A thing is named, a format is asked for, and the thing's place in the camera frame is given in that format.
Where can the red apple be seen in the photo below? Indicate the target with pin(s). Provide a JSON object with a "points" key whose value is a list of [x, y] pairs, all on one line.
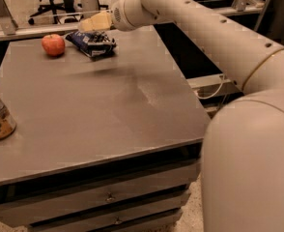
{"points": [[53, 45]]}

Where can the blue chip bag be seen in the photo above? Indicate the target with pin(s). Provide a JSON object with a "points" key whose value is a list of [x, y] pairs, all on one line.
{"points": [[92, 44]]}

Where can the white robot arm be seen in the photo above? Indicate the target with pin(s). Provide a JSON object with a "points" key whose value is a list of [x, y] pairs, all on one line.
{"points": [[242, 172]]}

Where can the grey drawer cabinet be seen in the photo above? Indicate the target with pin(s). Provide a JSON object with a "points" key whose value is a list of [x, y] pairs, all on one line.
{"points": [[106, 145]]}

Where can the grey metal beam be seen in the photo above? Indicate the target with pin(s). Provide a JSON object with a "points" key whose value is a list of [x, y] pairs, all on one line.
{"points": [[211, 86]]}

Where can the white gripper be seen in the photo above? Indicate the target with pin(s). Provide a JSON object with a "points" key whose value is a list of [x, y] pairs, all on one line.
{"points": [[120, 15]]}

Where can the metal railing frame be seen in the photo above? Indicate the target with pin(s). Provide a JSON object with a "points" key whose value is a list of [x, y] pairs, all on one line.
{"points": [[14, 25]]}

